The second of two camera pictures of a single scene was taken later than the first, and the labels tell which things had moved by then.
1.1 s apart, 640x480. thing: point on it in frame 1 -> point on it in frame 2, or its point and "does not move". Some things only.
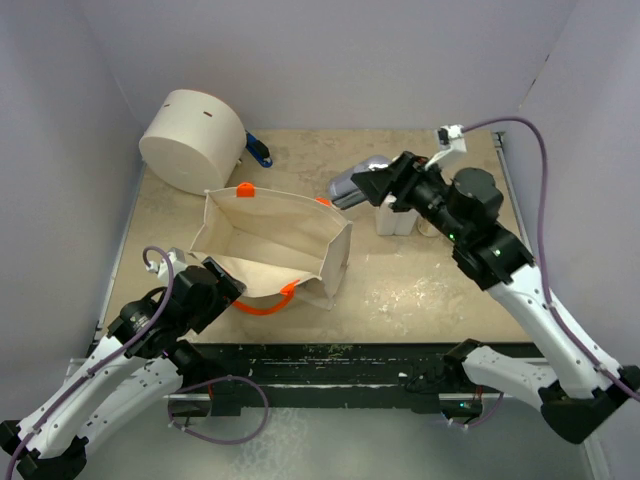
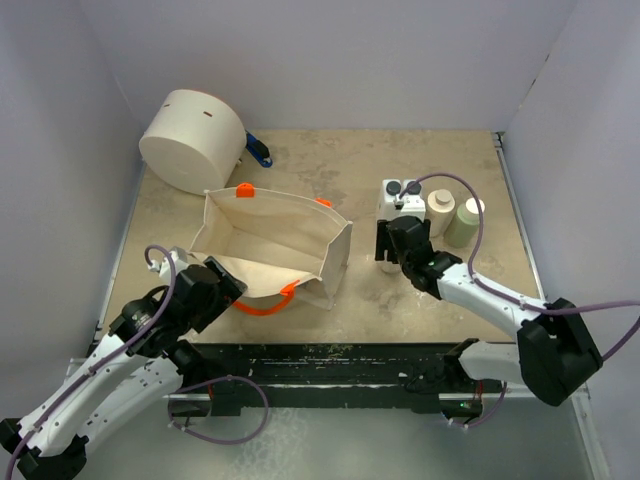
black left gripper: [223, 294] does not move
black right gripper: [399, 179] -> [383, 236]
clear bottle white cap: [343, 192] -> [389, 267]
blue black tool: [259, 150] does not move
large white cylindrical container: [193, 140] does not move
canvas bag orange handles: [272, 241] does not move
